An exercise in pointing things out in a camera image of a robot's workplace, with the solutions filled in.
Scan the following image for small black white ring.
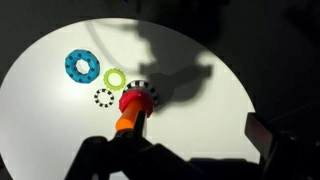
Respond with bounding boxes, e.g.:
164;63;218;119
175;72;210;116
93;87;115;109

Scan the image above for orange rod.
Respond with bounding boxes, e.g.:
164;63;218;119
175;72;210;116
115;99;145;133

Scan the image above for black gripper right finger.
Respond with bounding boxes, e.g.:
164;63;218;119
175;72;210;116
244;113;320;180

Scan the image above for large black white ring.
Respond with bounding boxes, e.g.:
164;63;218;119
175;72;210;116
122;79;160;108

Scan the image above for green toothed ring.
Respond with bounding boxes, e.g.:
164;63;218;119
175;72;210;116
103;68;127;92

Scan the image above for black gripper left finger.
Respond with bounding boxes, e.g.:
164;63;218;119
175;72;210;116
64;109;208;180

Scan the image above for blue dotted ring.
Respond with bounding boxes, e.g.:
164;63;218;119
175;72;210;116
64;49;101;84

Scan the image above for red ring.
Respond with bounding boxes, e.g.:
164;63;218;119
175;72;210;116
118;89;155;118

